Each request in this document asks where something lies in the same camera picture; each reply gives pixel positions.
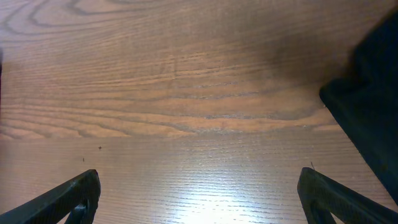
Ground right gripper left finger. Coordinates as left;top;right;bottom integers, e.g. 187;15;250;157
1;169;101;223

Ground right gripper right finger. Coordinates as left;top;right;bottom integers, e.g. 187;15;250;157
297;167;397;224

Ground black clothes pile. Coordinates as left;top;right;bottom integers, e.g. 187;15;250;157
319;7;397;200

